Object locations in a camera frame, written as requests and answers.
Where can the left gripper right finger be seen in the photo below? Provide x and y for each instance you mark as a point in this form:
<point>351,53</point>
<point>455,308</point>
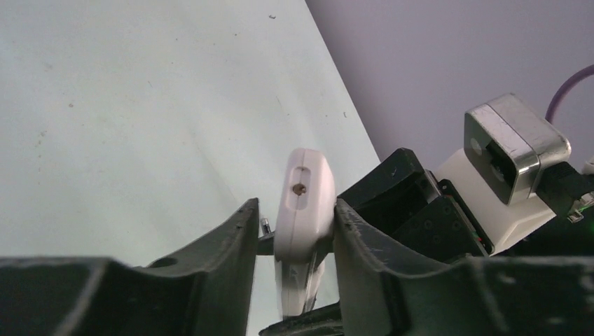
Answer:
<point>385,288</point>

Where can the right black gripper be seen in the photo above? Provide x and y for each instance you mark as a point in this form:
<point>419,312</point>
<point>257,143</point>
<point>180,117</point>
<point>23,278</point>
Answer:
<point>408,203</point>

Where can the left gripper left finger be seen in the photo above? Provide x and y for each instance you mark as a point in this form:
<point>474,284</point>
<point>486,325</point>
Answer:
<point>203,288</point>

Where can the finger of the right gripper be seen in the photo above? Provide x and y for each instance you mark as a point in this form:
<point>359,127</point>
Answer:
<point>324,321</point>

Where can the white remote control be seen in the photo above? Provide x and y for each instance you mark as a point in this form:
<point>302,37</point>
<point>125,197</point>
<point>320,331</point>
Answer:
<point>303,231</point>

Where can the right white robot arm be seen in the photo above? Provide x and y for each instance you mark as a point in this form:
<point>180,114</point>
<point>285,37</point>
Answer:
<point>419,253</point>

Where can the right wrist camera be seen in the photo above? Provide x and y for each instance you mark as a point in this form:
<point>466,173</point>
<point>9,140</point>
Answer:
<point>507,147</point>

